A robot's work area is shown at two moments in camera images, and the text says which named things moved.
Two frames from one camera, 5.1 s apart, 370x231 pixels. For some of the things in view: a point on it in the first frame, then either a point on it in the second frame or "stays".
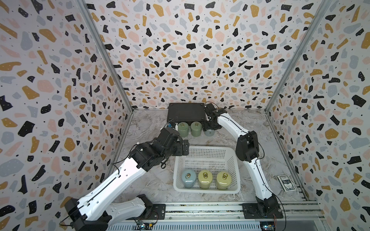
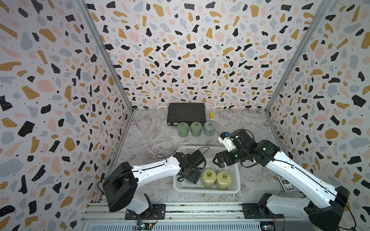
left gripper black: x=181 y=151 → x=195 y=177
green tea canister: x=183 y=129 stays
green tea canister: x=196 y=129 stays
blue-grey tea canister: x=209 y=133 stays
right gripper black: x=204 y=127 → x=224 y=154
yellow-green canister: x=223 y=179 stays
